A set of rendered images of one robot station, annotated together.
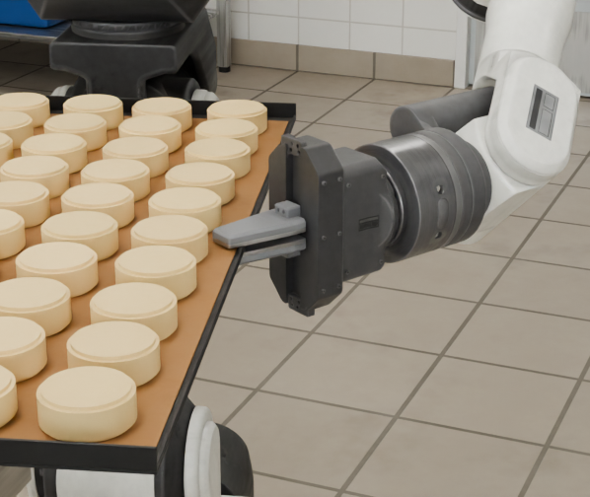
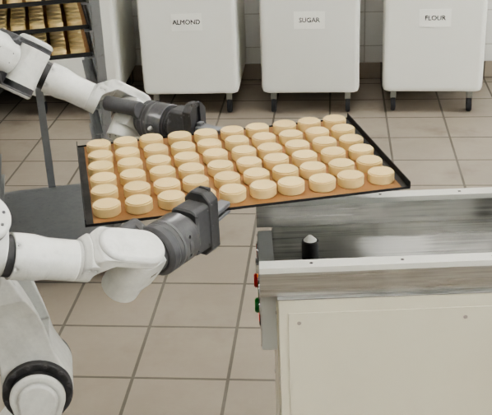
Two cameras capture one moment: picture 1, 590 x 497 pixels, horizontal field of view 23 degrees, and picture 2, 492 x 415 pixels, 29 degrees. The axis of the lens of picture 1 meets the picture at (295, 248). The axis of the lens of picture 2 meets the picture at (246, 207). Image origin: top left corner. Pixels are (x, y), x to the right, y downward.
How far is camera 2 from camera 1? 2.41 m
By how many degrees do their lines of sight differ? 95
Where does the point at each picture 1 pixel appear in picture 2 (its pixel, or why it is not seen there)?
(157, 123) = (127, 149)
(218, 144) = (147, 137)
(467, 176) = not seen: hidden behind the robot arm
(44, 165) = (185, 154)
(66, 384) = (335, 119)
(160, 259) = (257, 125)
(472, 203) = not seen: hidden behind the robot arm
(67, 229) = (243, 138)
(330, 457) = not seen: outside the picture
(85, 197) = (214, 142)
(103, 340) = (311, 121)
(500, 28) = (81, 82)
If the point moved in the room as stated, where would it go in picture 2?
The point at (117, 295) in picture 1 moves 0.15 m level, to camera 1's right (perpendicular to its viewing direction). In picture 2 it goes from (284, 124) to (262, 104)
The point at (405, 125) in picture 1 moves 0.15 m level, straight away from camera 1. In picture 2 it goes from (138, 108) to (71, 115)
